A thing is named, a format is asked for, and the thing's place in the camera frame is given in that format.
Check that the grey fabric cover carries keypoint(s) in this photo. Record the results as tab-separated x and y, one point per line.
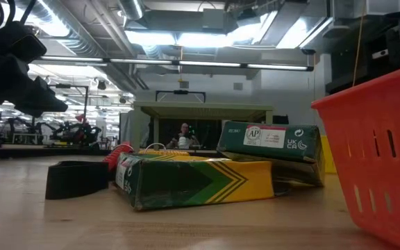
127	132

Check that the orange plastic basket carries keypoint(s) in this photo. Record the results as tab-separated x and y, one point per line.
377	156

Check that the person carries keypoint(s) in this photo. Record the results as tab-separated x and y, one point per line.
184	132

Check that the black office partition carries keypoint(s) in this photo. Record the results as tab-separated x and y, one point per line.
210	135

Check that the background workbench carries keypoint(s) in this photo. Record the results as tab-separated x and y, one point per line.
19	151

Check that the yellow plastic basket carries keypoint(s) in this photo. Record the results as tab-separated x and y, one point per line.
328	156

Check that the green mesh shelf riser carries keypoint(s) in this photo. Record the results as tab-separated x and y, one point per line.
203	109

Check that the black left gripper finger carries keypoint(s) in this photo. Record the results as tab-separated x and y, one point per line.
43	88
40	107

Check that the Crayola crayon box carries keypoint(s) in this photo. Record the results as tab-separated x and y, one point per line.
186	184
269	139

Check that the red coil band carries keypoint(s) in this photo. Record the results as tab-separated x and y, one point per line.
116	154

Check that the black desk frame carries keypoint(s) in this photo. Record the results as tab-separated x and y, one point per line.
342	81

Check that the background robot arms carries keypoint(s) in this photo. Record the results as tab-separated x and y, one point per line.
78	133

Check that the black background furniture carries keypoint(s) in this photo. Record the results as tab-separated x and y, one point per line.
280	119

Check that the long LED light bar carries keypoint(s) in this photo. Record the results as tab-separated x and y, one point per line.
144	61

